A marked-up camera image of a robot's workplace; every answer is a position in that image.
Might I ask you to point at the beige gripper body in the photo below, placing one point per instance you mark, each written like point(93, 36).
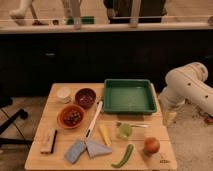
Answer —
point(168, 117)

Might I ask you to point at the red orange apple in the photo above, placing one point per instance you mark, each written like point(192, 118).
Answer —
point(151, 145)

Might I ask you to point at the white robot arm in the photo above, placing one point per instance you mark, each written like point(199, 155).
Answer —
point(186, 83)

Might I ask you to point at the purple bowl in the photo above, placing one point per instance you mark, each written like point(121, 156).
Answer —
point(85, 97)

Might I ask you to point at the orange bowl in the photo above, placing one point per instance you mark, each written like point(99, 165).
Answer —
point(70, 116)

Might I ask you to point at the green lettuce piece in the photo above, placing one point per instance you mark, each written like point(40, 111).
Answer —
point(124, 131)

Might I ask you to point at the green chili pepper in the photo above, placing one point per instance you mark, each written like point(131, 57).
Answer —
point(125, 157)

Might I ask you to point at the green plastic tray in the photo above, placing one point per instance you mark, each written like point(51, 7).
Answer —
point(129, 96)

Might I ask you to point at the grey blue cloth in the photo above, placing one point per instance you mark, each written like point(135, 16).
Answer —
point(97, 149)

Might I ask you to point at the blue sponge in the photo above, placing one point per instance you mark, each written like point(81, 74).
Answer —
point(74, 152)

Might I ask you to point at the small white cup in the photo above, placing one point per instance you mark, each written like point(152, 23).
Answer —
point(63, 95)

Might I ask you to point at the wooden black brush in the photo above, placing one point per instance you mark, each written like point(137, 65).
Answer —
point(48, 141)

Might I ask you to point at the white handled knife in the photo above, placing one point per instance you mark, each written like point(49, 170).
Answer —
point(92, 124)

